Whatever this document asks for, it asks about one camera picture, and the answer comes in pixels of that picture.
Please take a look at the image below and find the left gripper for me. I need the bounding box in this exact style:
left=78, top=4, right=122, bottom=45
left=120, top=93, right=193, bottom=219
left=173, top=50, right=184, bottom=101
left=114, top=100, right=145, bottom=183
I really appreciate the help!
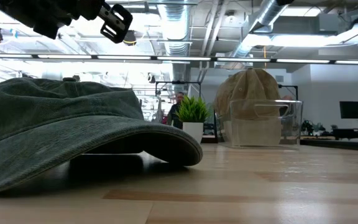
left=0, top=0, right=134, bottom=44

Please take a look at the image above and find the grey-green baseball cap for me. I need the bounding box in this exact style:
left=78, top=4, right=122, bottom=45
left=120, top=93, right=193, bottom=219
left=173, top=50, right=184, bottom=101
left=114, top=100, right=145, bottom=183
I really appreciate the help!
left=0, top=77, right=204, bottom=196

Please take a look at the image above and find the clear plastic bin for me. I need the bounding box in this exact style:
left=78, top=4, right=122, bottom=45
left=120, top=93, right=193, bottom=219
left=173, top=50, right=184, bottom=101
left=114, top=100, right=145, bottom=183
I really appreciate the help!
left=138, top=95, right=164, bottom=123
left=215, top=99, right=303, bottom=149

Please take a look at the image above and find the person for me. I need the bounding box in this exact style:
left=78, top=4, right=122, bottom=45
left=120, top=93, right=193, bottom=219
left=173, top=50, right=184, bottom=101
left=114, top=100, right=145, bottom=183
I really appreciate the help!
left=166, top=91, right=185, bottom=130

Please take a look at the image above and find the linear ceiling light strip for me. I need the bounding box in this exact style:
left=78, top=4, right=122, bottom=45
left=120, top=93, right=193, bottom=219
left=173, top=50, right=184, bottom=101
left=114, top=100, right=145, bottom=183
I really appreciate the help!
left=0, top=52, right=358, bottom=65

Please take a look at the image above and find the green plant in white pot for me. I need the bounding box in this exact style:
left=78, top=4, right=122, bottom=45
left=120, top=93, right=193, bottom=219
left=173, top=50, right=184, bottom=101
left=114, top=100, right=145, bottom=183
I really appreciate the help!
left=175, top=95, right=213, bottom=144

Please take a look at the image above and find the small dark background machinery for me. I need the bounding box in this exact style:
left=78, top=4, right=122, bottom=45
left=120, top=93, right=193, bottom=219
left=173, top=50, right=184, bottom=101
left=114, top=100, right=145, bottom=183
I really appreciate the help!
left=301, top=119, right=326, bottom=136

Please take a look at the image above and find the black computer monitor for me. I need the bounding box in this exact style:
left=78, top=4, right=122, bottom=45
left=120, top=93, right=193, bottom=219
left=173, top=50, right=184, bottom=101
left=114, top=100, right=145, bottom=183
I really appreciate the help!
left=339, top=101, right=358, bottom=119

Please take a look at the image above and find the black background desk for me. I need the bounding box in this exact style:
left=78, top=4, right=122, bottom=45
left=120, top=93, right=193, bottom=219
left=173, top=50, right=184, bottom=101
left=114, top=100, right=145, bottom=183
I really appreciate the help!
left=332, top=128, right=358, bottom=142

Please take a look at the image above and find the yellow hanging cord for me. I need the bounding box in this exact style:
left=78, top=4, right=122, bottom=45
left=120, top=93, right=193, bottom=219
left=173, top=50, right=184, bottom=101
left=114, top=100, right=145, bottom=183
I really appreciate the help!
left=262, top=45, right=269, bottom=70

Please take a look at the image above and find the silver spiral air duct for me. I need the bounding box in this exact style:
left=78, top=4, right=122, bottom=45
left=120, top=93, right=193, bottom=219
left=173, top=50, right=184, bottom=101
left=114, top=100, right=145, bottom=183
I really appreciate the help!
left=228, top=0, right=295, bottom=58

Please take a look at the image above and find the grey rectangular air duct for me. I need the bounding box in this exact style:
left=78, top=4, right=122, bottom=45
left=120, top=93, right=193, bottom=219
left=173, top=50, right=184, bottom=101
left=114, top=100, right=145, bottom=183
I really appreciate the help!
left=272, top=14, right=341, bottom=35

